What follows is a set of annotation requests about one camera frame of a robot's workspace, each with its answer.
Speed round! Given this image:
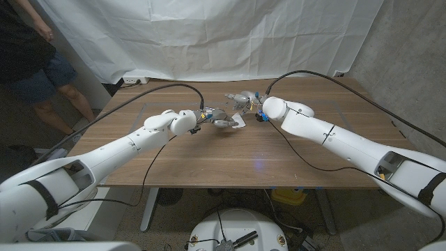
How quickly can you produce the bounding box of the white receipt paper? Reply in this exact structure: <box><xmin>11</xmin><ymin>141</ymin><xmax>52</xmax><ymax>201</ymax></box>
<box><xmin>230</xmin><ymin>112</ymin><xmax>247</xmax><ymax>130</ymax></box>

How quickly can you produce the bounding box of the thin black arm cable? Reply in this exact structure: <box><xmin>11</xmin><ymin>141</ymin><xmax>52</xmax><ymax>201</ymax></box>
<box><xmin>267</xmin><ymin>119</ymin><xmax>446</xmax><ymax>245</ymax></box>
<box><xmin>57</xmin><ymin>135</ymin><xmax>177</xmax><ymax>212</ymax></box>

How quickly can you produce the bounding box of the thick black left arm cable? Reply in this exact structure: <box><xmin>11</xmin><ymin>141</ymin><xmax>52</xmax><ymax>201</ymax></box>
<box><xmin>29</xmin><ymin>82</ymin><xmax>206</xmax><ymax>168</ymax></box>

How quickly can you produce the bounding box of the person in black shirt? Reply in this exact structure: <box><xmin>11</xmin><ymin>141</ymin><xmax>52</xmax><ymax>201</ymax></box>
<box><xmin>0</xmin><ymin>0</ymin><xmax>97</xmax><ymax>135</ymax></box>

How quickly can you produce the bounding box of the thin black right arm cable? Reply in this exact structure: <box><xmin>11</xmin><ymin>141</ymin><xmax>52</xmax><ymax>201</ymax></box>
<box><xmin>267</xmin><ymin>119</ymin><xmax>446</xmax><ymax>245</ymax></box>

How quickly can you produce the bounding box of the yellow object under table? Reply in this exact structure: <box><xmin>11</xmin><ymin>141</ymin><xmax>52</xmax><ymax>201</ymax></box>
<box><xmin>270</xmin><ymin>188</ymin><xmax>309</xmax><ymax>206</ymax></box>

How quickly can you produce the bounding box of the white table leg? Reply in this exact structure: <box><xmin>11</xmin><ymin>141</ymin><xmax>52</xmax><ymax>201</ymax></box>
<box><xmin>139</xmin><ymin>188</ymin><xmax>160</xmax><ymax>233</ymax></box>

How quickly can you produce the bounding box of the white backdrop cloth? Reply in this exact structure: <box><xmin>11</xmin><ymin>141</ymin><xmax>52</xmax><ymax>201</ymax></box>
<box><xmin>36</xmin><ymin>0</ymin><xmax>384</xmax><ymax>84</ymax></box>

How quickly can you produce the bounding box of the black bag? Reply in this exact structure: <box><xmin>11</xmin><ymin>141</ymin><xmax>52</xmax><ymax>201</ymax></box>
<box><xmin>0</xmin><ymin>144</ymin><xmax>36</xmax><ymax>175</ymax></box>

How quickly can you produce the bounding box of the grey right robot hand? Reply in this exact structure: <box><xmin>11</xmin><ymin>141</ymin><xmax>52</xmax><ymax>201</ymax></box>
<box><xmin>224</xmin><ymin>90</ymin><xmax>269</xmax><ymax>114</ymax></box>

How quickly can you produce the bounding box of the white power strip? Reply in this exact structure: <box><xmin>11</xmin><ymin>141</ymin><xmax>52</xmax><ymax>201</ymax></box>
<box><xmin>122</xmin><ymin>76</ymin><xmax>150</xmax><ymax>85</ymax></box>

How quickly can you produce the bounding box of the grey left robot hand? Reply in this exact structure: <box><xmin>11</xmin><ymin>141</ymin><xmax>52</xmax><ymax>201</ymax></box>
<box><xmin>198</xmin><ymin>107</ymin><xmax>240</xmax><ymax>129</ymax></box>

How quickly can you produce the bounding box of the round black object under table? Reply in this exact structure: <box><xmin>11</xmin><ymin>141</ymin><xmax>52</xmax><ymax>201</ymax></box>
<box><xmin>156</xmin><ymin>188</ymin><xmax>184</xmax><ymax>206</ymax></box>

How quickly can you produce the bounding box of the translucent plastic bin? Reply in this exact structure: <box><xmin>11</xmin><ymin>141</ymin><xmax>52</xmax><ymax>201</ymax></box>
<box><xmin>33</xmin><ymin>148</ymin><xmax>69</xmax><ymax>165</ymax></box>

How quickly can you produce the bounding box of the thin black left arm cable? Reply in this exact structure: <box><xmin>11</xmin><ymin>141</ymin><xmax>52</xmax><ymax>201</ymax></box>
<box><xmin>57</xmin><ymin>135</ymin><xmax>177</xmax><ymax>212</ymax></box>

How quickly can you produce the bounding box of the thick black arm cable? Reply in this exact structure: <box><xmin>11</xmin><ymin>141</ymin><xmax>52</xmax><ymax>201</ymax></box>
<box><xmin>265</xmin><ymin>70</ymin><xmax>446</xmax><ymax>149</ymax></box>
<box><xmin>29</xmin><ymin>82</ymin><xmax>206</xmax><ymax>168</ymax></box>

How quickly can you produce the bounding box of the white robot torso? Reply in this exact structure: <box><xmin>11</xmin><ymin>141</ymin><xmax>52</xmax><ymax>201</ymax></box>
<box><xmin>187</xmin><ymin>208</ymin><xmax>289</xmax><ymax>251</ymax></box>

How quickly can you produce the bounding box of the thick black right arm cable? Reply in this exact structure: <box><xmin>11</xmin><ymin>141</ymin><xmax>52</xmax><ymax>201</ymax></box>
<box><xmin>265</xmin><ymin>70</ymin><xmax>446</xmax><ymax>149</ymax></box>

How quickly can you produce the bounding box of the grey table leg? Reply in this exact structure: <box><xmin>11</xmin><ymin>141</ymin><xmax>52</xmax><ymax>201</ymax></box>
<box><xmin>315</xmin><ymin>189</ymin><xmax>338</xmax><ymax>236</ymax></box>

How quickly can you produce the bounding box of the black power adapter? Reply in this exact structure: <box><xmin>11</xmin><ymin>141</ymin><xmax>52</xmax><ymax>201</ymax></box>
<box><xmin>289</xmin><ymin>231</ymin><xmax>320</xmax><ymax>251</ymax></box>

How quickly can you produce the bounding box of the black cable on torso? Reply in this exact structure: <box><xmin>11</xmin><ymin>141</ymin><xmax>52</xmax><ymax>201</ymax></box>
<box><xmin>184</xmin><ymin>208</ymin><xmax>226</xmax><ymax>245</ymax></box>

